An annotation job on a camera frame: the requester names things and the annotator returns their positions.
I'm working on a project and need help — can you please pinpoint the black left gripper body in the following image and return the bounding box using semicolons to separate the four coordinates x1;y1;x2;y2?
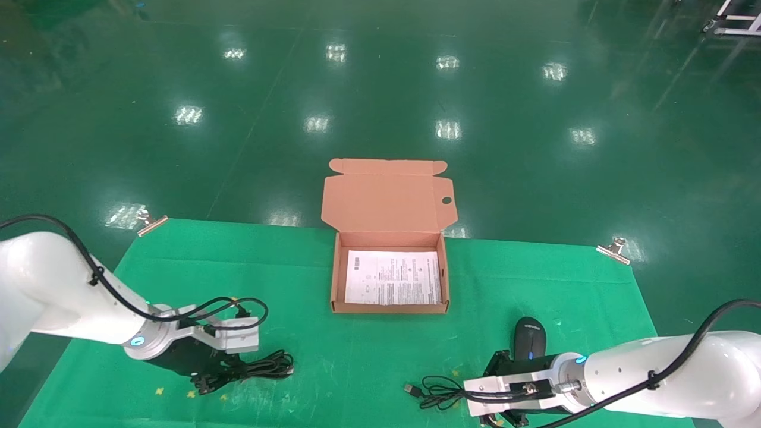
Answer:
155;338;246;377

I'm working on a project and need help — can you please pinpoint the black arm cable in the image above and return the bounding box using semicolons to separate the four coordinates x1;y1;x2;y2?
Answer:
0;214;269;331
523;299;761;428

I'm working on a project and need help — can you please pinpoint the metal spring clip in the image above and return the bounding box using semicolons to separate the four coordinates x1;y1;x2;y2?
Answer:
596;237;631;265
137;209;169;237

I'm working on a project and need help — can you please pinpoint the brown cardboard box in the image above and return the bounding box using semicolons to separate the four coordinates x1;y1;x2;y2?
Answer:
321;158;458;314

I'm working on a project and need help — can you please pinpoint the black wired mouse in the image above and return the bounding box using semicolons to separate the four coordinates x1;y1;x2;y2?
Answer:
404;317;548;411

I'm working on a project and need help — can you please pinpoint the white metal rack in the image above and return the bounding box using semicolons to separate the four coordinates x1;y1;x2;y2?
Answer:
703;0;761;37

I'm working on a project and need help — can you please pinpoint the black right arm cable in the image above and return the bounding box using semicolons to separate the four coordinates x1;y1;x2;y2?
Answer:
523;299;761;428

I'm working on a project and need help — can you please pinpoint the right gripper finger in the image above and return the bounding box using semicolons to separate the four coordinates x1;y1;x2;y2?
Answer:
483;350;513;379
480;412;531;428

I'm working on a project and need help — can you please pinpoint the green table cloth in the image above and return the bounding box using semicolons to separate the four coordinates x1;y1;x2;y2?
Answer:
18;218;696;428

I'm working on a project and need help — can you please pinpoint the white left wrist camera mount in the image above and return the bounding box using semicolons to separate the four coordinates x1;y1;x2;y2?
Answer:
175;305;260;354

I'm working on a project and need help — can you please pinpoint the black data cable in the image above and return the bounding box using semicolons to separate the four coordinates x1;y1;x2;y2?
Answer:
193;350;295;394

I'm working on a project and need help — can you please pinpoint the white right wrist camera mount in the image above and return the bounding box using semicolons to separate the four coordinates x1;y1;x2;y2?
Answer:
464;370;565;417

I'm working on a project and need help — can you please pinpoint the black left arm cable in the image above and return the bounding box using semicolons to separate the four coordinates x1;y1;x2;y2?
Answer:
0;214;269;331

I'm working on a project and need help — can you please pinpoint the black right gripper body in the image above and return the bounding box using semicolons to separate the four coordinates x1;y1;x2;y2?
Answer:
505;353;563;382

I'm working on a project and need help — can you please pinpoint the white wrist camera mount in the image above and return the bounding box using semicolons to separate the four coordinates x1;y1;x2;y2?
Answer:
464;370;565;417
175;305;260;354

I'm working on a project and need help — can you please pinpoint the printed white paper sheet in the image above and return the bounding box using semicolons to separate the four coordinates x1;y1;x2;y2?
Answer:
345;250;444;307

